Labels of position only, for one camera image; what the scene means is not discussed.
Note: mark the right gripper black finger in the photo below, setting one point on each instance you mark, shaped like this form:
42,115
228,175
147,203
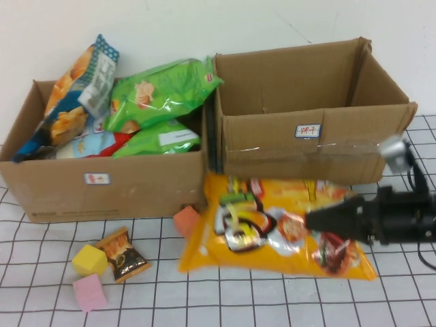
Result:
337,230
337,211

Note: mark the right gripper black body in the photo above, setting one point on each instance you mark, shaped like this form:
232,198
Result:
386,218

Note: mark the large yellow chips bag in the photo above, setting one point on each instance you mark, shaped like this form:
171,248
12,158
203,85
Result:
218,245

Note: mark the small orange black snack packet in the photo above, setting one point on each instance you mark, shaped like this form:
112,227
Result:
124,259

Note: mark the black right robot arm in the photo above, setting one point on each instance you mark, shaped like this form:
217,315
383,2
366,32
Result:
425,218

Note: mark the white red blue snack bag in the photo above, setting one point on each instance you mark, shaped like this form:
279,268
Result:
88,139

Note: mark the cardboard box with biscuit label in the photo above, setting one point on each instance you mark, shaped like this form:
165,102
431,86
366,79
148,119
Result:
272,153

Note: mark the white black grid tablecloth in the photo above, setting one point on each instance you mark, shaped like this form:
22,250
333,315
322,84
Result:
238,299

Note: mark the orange foam cube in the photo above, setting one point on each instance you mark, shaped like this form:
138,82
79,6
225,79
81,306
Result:
185,221

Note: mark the green chips bag white label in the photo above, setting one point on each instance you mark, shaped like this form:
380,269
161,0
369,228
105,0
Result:
153,141

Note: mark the cardboard box with chips label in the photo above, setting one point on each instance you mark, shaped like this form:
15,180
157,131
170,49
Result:
136,190

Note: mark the large green chips bag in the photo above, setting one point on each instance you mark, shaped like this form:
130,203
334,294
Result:
163,95

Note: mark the yellow foam cube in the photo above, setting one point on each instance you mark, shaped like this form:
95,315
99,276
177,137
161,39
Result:
89,260

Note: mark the pink foam cube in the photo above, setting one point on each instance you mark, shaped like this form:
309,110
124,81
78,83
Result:
89,293

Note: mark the blue potato chips bag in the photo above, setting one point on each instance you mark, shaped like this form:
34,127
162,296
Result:
64,119

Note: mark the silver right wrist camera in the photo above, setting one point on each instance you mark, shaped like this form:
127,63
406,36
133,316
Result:
395,153

